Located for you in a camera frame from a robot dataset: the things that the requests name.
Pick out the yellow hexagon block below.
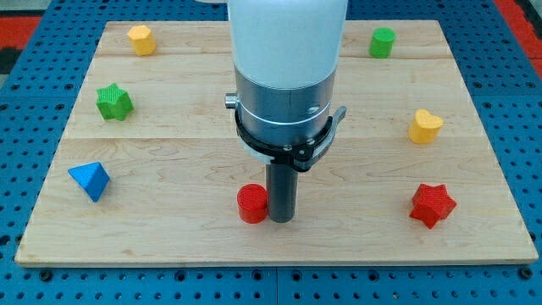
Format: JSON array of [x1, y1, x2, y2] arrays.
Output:
[[127, 25, 156, 56]]

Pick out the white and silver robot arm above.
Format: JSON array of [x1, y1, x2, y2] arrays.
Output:
[[227, 0, 348, 169]]

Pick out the black clamp ring with lever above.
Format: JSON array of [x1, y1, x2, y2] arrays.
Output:
[[234, 105, 348, 173]]

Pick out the green cylinder block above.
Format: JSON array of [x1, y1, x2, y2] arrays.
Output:
[[368, 27, 395, 58]]

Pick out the light wooden board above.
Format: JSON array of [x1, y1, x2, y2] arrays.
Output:
[[15, 20, 539, 268]]

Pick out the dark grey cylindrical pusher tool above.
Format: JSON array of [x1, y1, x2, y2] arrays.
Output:
[[266, 164, 298, 223]]

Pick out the red star block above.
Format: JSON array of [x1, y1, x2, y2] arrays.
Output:
[[409, 184, 457, 230]]

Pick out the blue triangle block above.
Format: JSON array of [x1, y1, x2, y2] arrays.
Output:
[[68, 162, 110, 202]]

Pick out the red cylinder block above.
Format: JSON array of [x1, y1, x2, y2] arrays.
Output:
[[236, 184, 268, 224]]

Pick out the yellow heart block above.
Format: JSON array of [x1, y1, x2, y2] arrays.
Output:
[[407, 108, 444, 144]]

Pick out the green star block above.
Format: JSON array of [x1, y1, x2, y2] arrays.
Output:
[[96, 83, 134, 120]]

